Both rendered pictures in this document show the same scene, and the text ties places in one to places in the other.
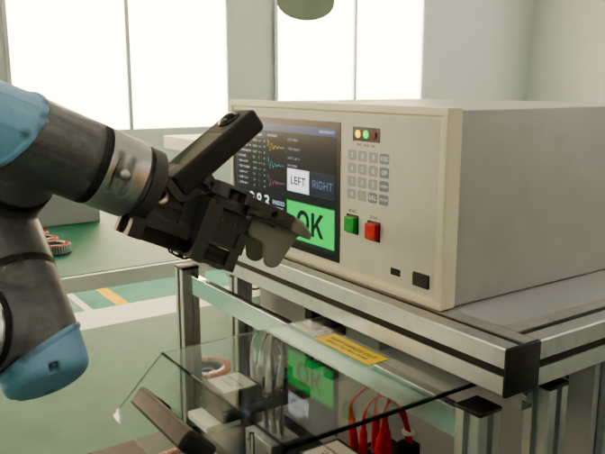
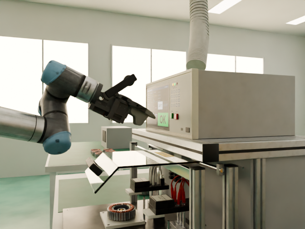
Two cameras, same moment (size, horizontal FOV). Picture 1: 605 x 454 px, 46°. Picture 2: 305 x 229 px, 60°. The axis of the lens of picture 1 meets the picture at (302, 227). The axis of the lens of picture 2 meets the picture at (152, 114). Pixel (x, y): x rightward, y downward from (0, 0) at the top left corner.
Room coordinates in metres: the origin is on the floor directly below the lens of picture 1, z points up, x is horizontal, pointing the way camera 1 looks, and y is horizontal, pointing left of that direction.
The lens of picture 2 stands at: (-0.07, -0.23, 1.19)
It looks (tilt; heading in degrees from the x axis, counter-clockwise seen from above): 0 degrees down; 15
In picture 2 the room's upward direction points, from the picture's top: straight up
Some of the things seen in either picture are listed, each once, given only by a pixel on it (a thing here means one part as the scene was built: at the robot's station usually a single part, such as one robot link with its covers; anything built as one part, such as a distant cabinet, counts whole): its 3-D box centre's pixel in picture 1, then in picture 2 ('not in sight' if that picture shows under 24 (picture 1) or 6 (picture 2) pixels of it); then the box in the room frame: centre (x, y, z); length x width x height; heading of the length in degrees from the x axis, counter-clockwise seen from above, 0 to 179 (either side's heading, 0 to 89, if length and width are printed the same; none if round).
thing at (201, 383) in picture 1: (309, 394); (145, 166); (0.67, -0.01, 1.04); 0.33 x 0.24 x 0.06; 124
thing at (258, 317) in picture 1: (292, 334); (155, 157); (0.86, 0.01, 1.03); 0.62 x 0.01 x 0.03; 34
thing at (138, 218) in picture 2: not in sight; (121, 217); (0.90, 0.16, 0.78); 0.15 x 0.15 x 0.01; 34
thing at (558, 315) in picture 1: (419, 261); (208, 138); (0.99, -0.17, 1.09); 0.68 x 0.44 x 0.05; 34
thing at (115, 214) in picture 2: not in sight; (121, 211); (0.90, 0.16, 0.80); 0.11 x 0.11 x 0.04
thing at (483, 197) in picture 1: (429, 175); (210, 106); (0.98, -0.18, 1.22); 0.44 x 0.39 x 0.20; 34
